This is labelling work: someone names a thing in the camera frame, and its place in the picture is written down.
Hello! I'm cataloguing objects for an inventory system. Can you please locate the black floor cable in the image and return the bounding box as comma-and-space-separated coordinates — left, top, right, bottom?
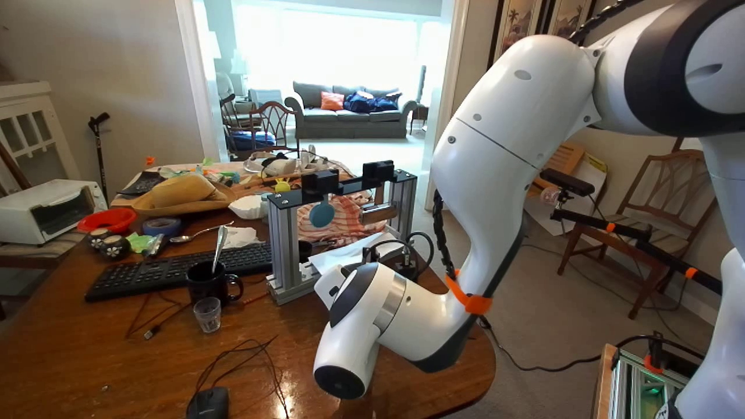
482, 314, 661, 374

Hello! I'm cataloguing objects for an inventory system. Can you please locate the white board with yellow edge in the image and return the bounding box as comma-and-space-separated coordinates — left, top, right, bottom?
525, 150, 611, 240

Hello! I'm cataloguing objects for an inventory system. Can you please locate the orange cable strap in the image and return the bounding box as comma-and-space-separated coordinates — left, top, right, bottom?
445, 271, 495, 320

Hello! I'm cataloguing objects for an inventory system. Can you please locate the black mouse cable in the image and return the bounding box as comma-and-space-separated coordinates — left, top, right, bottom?
193, 334, 291, 419

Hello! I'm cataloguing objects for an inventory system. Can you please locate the black round container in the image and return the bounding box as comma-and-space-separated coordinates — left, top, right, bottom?
85, 231, 132, 263

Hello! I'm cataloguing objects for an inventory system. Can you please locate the white napkin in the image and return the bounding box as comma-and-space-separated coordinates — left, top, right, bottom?
218, 223, 263, 252

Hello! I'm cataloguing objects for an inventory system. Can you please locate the orange black clamp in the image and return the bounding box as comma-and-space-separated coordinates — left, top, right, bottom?
639, 334, 674, 377

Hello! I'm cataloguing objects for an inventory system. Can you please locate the small clear glass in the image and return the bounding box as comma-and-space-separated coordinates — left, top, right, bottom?
191, 295, 225, 337

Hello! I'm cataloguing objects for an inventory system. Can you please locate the black computer keyboard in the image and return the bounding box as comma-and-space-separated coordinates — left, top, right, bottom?
82, 242, 275, 306

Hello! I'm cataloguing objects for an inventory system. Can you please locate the orange striped cloth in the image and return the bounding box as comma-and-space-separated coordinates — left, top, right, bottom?
295, 190, 390, 250

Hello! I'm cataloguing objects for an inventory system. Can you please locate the black walking cane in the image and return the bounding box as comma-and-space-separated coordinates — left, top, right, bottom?
85, 111, 111, 206

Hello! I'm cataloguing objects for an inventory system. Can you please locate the dark wooden dining chair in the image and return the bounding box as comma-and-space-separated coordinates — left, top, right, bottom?
243, 101, 302, 158

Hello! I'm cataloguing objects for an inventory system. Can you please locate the teal round disc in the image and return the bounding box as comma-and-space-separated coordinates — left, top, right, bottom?
306, 199, 337, 231

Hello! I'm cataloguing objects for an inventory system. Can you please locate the blue tape roll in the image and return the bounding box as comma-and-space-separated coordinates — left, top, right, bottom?
139, 217, 183, 240

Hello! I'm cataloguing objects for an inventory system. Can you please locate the dark grey sofa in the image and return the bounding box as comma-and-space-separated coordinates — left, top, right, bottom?
281, 80, 422, 143

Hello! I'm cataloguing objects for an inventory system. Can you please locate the black mug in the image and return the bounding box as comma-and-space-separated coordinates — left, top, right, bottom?
183, 261, 243, 308

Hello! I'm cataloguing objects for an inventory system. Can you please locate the orange cushion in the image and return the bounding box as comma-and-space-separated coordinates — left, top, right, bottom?
318, 91, 346, 114

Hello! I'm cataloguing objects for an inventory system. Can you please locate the black flat tray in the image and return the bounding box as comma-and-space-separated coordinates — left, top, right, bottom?
118, 171, 167, 199

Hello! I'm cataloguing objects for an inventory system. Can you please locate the silver spoon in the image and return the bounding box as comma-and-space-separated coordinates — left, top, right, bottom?
209, 223, 231, 274

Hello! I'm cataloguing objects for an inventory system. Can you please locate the red bowl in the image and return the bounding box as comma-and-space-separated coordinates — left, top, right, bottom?
77, 208, 139, 238

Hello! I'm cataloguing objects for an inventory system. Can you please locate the green crumpled item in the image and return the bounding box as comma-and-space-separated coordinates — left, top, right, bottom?
125, 231, 160, 257

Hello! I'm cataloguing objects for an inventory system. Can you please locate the mustard yellow cloth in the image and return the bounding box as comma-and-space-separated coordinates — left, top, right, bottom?
125, 171, 231, 217

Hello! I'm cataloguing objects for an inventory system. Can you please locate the brown wooden chair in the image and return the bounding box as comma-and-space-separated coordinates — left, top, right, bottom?
555, 147, 718, 321

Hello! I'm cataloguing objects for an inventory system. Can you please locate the black framed picture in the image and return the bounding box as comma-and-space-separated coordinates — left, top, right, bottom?
486, 0, 547, 65
543, 0, 600, 41

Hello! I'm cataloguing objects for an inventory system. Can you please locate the white bowl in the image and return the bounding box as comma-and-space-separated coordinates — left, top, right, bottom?
225, 194, 269, 222

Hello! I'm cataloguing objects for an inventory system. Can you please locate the light wooden folding chair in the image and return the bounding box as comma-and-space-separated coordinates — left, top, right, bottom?
531, 143, 588, 196

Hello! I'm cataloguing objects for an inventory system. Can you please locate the thin dark cable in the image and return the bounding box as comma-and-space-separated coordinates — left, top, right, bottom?
124, 287, 196, 342

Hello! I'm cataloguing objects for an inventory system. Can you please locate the black padded bar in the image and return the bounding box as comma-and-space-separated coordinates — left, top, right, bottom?
537, 168, 595, 199

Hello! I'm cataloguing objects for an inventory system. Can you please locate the grey aluminium frame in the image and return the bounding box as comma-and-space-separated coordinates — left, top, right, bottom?
260, 171, 418, 308

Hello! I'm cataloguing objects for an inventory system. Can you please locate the black pole with orange tape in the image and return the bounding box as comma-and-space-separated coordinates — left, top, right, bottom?
552, 208, 723, 295

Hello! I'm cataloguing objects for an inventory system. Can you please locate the blue seat cushion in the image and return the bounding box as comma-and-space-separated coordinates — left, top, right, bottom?
225, 128, 280, 154

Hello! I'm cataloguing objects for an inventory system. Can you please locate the black computer mouse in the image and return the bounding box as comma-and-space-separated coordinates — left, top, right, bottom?
183, 384, 233, 419

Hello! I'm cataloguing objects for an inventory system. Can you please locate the small black camera box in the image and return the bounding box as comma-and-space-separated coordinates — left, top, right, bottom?
300, 168, 342, 206

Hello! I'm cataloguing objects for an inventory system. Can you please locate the wooden crate with metal rails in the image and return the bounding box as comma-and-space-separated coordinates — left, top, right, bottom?
593, 342, 694, 419

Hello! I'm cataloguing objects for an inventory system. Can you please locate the wide black camera box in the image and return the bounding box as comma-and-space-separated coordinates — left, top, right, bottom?
360, 158, 396, 190

